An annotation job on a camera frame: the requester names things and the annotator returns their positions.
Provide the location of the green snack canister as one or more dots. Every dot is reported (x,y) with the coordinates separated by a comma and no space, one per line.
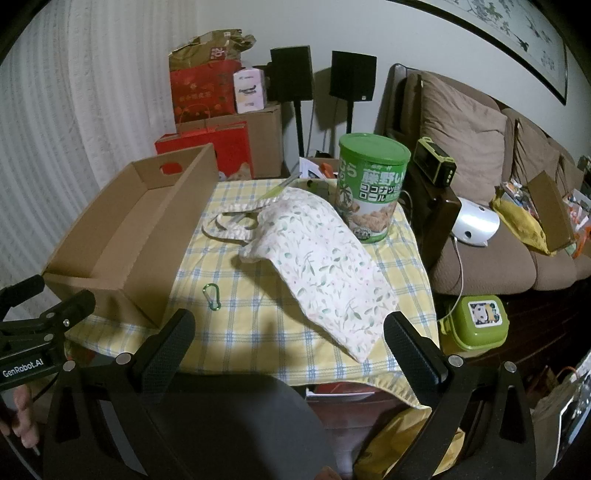
(369,194)

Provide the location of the white paper bag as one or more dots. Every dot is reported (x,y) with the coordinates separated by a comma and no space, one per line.
(558,410)

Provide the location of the person's left hand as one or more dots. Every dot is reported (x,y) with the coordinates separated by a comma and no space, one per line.
(21,415)

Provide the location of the red gift bag black oval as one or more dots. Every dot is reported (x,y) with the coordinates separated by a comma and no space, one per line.
(221,147)

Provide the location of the brown paper bag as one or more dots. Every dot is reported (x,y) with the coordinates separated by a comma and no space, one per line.
(203,50)

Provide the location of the floor box with printed sheet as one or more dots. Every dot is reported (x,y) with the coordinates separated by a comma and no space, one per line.
(318,168)

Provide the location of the floral cloth bag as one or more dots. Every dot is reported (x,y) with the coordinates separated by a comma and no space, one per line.
(314,258)

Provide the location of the black speaker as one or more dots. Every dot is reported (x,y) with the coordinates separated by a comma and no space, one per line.
(291,74)
(353,74)

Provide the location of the cardboard piece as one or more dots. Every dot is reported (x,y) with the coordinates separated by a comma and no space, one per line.
(551,217)

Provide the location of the green lunch box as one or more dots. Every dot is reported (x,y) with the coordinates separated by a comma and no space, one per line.
(471,327)

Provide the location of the green black portable radio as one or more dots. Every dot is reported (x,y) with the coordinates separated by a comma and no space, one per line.
(434,161)

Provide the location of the white round device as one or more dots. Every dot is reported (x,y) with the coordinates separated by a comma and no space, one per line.
(475,224)

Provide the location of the white pink carton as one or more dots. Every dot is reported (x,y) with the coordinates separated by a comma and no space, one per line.
(249,90)

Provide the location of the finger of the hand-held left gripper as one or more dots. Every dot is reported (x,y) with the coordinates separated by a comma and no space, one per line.
(25,290)
(76,307)

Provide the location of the black speaker stand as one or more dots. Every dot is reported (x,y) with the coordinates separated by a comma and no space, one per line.
(299,129)
(350,117)

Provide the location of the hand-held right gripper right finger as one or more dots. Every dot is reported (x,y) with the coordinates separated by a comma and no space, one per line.
(405,344)

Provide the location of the red patterned gift bag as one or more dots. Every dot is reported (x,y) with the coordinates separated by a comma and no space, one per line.
(203,92)

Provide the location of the yellow checkered tablecloth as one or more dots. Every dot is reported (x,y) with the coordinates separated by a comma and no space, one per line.
(258,332)

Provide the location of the dark grey chair back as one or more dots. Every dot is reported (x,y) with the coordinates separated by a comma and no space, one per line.
(240,424)

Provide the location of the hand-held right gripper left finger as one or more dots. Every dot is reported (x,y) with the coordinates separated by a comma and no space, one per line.
(170,344)

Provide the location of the white curtain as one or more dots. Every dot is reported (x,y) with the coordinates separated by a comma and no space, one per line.
(69,115)

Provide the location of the brown sofa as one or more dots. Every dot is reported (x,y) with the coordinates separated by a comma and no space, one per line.
(485,272)

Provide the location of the green carabiner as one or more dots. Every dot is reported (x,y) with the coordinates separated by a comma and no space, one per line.
(203,290)

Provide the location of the framed wall picture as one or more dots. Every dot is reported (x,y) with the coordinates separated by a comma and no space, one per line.
(531,41)

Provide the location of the yellow plastic bag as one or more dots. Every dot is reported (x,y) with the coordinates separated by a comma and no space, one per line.
(397,443)

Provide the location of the dark wooden side table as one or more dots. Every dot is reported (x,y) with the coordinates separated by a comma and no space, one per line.
(434,221)

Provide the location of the large brown sofa cushion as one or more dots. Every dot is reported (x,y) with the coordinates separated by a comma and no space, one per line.
(461,120)

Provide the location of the small brown sofa cushion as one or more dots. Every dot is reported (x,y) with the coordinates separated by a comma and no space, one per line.
(535,157)

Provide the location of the large closed cardboard box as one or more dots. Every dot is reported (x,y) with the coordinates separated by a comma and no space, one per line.
(265,138)

